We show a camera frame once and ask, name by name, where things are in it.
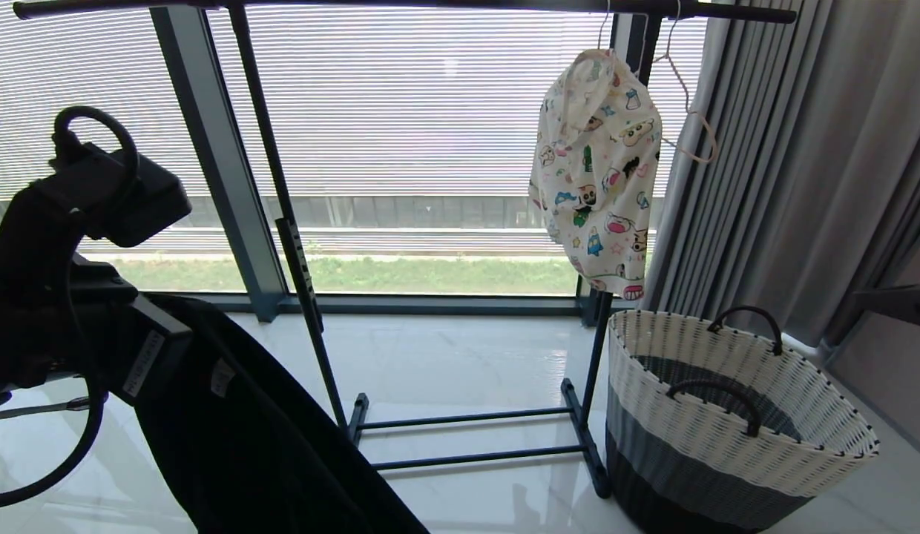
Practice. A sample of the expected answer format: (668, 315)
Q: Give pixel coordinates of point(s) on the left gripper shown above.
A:
(133, 341)

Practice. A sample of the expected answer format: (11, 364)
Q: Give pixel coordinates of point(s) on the black garment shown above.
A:
(267, 445)

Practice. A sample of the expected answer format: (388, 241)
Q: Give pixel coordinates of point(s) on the cream printed garment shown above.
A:
(601, 185)

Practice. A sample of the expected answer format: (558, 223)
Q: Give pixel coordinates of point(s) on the pink clothes hanger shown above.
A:
(687, 100)
(603, 26)

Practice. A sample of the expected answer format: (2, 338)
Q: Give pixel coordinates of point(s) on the black clothes rack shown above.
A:
(297, 245)

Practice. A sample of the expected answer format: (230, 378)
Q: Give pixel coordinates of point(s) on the white laundry basket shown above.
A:
(727, 445)

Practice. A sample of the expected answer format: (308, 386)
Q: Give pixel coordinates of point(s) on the window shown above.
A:
(430, 111)

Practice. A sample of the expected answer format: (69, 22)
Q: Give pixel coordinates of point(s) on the grey curtain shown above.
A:
(801, 148)

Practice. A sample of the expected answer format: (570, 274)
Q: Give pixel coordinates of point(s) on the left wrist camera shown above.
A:
(126, 200)

